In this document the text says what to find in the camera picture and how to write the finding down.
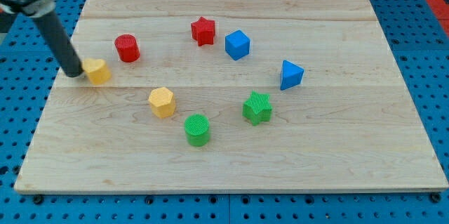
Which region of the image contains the green cylinder block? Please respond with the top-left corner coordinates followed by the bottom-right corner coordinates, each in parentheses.
top-left (185, 114), bottom-right (210, 147)

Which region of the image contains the yellow heart block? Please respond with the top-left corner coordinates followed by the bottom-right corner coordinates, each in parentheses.
top-left (81, 58), bottom-right (112, 85)

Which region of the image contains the blue triangle block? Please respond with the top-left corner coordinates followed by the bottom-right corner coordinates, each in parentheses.
top-left (280, 60), bottom-right (304, 91)

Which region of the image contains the blue cube block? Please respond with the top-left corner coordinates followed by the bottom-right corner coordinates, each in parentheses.
top-left (225, 30), bottom-right (250, 60)

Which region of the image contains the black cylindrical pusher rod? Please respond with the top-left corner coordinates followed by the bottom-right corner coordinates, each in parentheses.
top-left (32, 11), bottom-right (83, 78)

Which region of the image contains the red cylinder block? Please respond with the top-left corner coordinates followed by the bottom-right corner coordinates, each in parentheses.
top-left (114, 34), bottom-right (140, 62)

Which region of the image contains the green star block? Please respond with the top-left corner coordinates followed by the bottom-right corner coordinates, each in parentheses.
top-left (242, 91), bottom-right (272, 126)

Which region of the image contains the yellow hexagon block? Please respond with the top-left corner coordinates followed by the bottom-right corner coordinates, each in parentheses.
top-left (148, 87), bottom-right (176, 119)

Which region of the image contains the red star block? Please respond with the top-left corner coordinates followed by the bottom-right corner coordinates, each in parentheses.
top-left (191, 16), bottom-right (215, 46)

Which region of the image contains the wooden board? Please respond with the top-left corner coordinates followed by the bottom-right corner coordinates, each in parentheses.
top-left (14, 0), bottom-right (448, 195)

